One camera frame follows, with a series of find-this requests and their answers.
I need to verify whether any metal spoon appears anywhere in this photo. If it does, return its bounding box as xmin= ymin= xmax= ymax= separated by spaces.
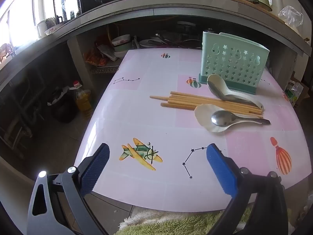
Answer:
xmin=211 ymin=110 xmax=271 ymax=127
xmin=208 ymin=80 xmax=257 ymax=106

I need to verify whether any cooking oil bottle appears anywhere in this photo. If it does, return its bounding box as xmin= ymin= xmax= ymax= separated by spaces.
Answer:
xmin=70 ymin=80 xmax=94 ymax=118

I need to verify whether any clear plastic bag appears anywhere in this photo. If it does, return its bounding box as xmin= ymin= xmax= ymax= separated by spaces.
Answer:
xmin=277 ymin=5 xmax=304 ymax=28

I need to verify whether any white ceramic spoon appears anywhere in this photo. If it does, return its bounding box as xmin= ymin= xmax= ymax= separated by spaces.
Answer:
xmin=207 ymin=74 xmax=265 ymax=110
xmin=194 ymin=103 xmax=266 ymax=133

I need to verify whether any orange snack bag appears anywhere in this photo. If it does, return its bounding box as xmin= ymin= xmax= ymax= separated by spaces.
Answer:
xmin=83 ymin=35 xmax=109 ymax=66

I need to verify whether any pile of wooden chopsticks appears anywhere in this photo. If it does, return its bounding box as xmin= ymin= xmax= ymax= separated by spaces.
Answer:
xmin=150 ymin=91 xmax=264 ymax=118

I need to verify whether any green printed plastic bag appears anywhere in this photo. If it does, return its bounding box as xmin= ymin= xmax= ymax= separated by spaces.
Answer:
xmin=285 ymin=78 xmax=305 ymax=108

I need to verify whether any concrete kitchen counter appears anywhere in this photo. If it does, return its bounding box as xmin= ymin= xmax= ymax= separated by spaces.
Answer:
xmin=0 ymin=0 xmax=313 ymax=96

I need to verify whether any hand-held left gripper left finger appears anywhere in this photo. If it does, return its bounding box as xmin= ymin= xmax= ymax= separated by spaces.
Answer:
xmin=27 ymin=143 xmax=110 ymax=235

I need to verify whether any perforated plastic basket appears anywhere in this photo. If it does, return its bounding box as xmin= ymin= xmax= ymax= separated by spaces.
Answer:
xmin=90 ymin=66 xmax=119 ymax=76

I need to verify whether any white mug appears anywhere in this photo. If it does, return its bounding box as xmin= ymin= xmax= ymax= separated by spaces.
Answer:
xmin=37 ymin=20 xmax=47 ymax=39

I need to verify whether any stack of white bowls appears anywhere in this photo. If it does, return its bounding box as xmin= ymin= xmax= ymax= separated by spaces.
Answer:
xmin=112 ymin=34 xmax=132 ymax=59

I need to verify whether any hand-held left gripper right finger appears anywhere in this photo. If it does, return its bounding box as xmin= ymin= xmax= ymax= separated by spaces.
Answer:
xmin=206 ymin=143 xmax=296 ymax=235

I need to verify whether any green plastic utensil holder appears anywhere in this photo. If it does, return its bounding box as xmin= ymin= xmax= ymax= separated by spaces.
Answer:
xmin=198 ymin=31 xmax=271 ymax=95

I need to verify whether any white plate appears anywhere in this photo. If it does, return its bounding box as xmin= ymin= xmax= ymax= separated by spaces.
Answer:
xmin=139 ymin=39 xmax=162 ymax=49

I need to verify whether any window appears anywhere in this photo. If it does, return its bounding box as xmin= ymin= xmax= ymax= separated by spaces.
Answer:
xmin=0 ymin=0 xmax=81 ymax=52

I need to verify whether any metal basin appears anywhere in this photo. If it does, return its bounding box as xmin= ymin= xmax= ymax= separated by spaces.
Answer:
xmin=240 ymin=0 xmax=273 ymax=11

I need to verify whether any green and white fleece robe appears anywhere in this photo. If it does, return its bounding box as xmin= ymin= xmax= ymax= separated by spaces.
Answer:
xmin=117 ymin=207 xmax=255 ymax=235

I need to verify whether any black trash bin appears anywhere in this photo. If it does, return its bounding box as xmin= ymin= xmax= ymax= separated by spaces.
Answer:
xmin=48 ymin=87 xmax=79 ymax=123

